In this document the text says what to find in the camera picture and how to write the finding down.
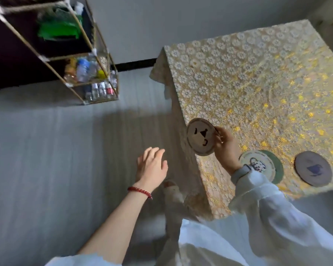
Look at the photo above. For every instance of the person's left hand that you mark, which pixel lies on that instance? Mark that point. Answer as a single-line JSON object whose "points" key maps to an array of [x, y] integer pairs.
{"points": [[151, 171]]}

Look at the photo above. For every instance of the person's right hand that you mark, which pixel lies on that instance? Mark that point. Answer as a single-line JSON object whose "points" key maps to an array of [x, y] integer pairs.
{"points": [[229, 152]]}

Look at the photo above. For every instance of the cream coaster with spotted mug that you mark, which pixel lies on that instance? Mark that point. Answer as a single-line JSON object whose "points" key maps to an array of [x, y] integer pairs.
{"points": [[255, 164]]}

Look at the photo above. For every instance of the white coaster with kettle print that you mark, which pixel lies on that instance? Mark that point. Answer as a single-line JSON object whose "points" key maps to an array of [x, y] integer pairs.
{"points": [[201, 141]]}

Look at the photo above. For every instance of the green coaster with spotted mug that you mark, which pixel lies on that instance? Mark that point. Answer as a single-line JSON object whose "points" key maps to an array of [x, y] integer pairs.
{"points": [[279, 168]]}

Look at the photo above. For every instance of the mauve coaster with cup print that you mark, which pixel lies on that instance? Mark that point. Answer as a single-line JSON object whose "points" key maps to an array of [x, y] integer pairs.
{"points": [[310, 163]]}

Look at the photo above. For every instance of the person's left forearm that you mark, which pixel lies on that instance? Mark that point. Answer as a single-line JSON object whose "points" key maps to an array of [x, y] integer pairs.
{"points": [[113, 227]]}

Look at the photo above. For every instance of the person's right forearm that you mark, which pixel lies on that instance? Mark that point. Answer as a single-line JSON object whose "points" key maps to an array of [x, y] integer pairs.
{"points": [[280, 218]]}

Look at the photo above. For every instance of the person's foot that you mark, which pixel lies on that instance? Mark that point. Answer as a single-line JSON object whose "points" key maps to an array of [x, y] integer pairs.
{"points": [[170, 188]]}

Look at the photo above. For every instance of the person's white clothing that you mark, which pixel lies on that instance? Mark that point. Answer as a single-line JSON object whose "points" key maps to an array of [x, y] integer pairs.
{"points": [[205, 246]]}

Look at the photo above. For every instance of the grey band smartwatch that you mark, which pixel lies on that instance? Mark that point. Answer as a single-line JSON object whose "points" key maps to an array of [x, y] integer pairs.
{"points": [[240, 173]]}

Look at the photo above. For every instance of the table with floral lace tablecloth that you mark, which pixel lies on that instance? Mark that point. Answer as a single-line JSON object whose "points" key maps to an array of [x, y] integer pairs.
{"points": [[252, 80]]}

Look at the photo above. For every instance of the green plastic bag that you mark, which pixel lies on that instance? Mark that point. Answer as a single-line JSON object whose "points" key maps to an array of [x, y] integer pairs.
{"points": [[58, 29]]}

